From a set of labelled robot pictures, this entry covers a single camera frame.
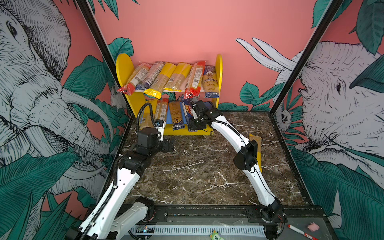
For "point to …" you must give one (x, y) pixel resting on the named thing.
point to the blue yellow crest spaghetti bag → (175, 108)
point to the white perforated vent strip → (199, 230)
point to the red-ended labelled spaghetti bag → (161, 111)
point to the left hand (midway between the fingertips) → (165, 134)
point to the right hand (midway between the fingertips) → (188, 124)
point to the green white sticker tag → (216, 236)
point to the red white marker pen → (302, 232)
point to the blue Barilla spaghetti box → (186, 111)
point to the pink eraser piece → (313, 226)
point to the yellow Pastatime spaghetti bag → (258, 140)
